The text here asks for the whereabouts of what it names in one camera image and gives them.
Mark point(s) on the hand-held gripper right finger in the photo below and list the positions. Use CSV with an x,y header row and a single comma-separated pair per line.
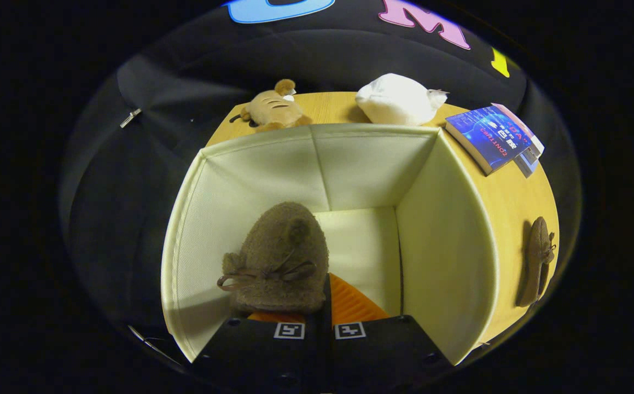
x,y
382,345

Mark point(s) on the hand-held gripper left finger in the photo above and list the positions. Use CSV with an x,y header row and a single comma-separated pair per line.
x,y
256,350

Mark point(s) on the brown fuzzy shoe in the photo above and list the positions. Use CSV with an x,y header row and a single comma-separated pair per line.
x,y
278,246
536,257

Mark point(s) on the cream fabric storage box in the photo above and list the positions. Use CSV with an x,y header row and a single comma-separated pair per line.
x,y
448,246

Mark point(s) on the light blue book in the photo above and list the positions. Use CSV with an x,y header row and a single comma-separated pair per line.
x,y
527,164

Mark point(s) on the dark blue book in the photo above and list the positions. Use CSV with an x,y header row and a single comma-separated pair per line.
x,y
486,137

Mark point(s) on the brown striped plush toy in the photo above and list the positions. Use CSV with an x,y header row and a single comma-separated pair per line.
x,y
273,106

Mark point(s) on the white plush toy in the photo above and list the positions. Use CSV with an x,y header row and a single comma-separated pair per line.
x,y
396,98

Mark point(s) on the silver metal clip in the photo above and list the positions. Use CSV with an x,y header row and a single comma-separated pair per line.
x,y
130,117

